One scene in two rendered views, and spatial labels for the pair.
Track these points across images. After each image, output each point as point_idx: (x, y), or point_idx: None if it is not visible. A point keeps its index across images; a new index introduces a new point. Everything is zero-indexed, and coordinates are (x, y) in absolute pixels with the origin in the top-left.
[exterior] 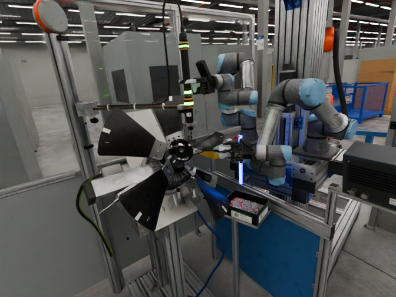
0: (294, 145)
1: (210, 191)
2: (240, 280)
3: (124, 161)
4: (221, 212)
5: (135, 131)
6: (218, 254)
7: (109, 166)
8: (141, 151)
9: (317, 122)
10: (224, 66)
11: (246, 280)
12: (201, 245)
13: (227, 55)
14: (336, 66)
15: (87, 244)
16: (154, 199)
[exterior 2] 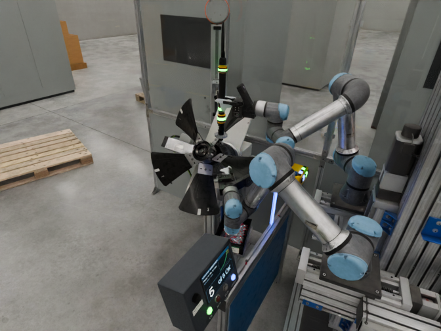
0: (378, 249)
1: (201, 193)
2: (261, 310)
3: (249, 139)
4: (191, 210)
5: (191, 120)
6: (283, 282)
7: (185, 134)
8: (191, 135)
9: (347, 228)
10: (333, 90)
11: (265, 316)
12: (285, 264)
13: (341, 77)
14: None
15: None
16: (172, 169)
